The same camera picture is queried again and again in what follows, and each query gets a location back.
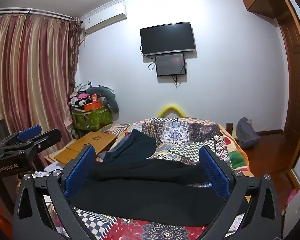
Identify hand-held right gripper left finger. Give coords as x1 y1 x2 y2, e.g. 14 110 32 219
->
12 145 102 240

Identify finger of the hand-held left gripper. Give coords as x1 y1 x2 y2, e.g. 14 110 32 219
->
4 129 62 157
0 125 42 153

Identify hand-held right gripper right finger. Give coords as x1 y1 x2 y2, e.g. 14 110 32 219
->
199 145 283 240

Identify black pants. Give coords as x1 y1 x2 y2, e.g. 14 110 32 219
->
67 159 245 227

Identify dark teal pants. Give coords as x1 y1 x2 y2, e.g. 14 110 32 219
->
104 129 157 163

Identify white cloth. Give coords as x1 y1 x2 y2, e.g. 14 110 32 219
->
34 162 63 178

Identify wooden lap desk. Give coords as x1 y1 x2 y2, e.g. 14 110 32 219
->
54 131 118 165

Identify green patterned storage box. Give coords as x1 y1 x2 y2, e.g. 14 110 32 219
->
71 105 113 140

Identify pile of clothes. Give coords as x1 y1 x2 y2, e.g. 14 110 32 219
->
69 81 115 110

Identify blue jeans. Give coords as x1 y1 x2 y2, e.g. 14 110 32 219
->
107 137 132 155

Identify grey blue bag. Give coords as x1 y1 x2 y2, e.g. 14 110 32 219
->
236 117 261 150

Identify orange box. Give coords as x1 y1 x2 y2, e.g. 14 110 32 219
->
84 102 103 112

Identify patchwork printed blanket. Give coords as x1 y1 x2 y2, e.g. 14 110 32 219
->
44 117 255 240

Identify striped pink curtain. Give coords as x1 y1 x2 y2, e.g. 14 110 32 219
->
0 14 82 143

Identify grey plush toy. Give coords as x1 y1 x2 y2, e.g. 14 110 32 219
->
86 86 120 113

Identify white curtain rod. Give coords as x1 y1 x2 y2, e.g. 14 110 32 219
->
0 8 73 21

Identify wooden door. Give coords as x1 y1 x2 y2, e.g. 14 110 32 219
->
275 0 300 190

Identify white air conditioner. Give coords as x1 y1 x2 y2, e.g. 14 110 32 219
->
80 2 128 35

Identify small black wall monitor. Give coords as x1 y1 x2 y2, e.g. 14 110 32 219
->
155 53 186 77

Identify large black wall television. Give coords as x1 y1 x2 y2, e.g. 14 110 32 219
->
139 22 197 57

